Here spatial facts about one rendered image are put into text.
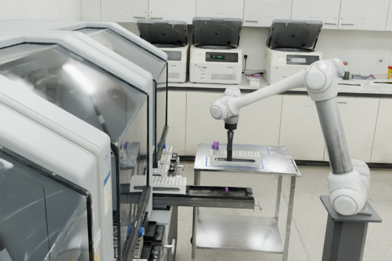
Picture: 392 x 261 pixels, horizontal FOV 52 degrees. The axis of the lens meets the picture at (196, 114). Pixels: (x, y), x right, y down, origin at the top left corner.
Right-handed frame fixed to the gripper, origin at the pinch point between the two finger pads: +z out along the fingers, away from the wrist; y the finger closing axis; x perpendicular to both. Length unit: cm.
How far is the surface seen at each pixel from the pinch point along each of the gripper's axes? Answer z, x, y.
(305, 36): -52, -86, 232
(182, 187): 2, 24, -44
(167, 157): 0.7, 36.4, -8.4
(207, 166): 5.2, 12.4, -8.6
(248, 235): 59, -16, 6
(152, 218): 14, 38, -55
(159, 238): 5, 30, -85
